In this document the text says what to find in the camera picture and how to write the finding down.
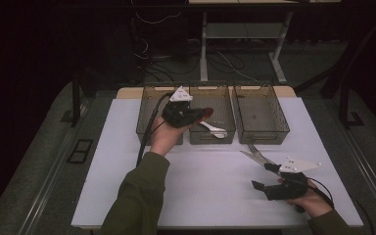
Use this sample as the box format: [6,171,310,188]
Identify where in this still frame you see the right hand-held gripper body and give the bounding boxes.
[263,156,323,213]

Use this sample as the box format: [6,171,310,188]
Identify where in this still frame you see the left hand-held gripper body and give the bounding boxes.
[162,85,197,129]

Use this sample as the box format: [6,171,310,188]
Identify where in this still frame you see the metal tongs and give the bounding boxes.
[240,150,280,175]

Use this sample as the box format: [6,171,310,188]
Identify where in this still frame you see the white ceramic spoon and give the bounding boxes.
[199,120,228,140]

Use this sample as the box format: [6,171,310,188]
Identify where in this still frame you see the transparent brown plastic bin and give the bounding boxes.
[232,83,291,145]
[188,82,237,146]
[136,83,184,147]

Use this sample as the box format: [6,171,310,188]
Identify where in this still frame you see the person's left hand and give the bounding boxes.
[149,116,190,157]

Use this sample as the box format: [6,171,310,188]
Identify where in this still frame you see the person's right hand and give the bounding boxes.
[286,179,334,218]

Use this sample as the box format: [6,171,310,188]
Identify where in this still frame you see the white metal desk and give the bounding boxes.
[188,0,342,84]

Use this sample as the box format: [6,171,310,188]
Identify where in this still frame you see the black metal stand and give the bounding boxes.
[60,72,82,128]
[339,81,366,129]

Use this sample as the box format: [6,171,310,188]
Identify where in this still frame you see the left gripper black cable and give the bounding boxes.
[136,92,174,167]

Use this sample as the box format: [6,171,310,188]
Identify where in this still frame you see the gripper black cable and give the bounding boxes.
[306,177,336,210]
[136,92,174,167]

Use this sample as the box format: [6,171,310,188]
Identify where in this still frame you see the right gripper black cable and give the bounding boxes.
[306,177,336,210]

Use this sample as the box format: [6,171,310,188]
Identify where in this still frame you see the bundle of floor cables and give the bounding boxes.
[131,32,268,84]

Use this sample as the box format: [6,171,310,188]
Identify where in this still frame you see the metal floor rail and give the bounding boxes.
[16,107,92,235]
[339,123,376,226]

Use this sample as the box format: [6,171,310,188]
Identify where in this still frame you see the black floor outlet frame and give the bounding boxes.
[67,138,95,165]

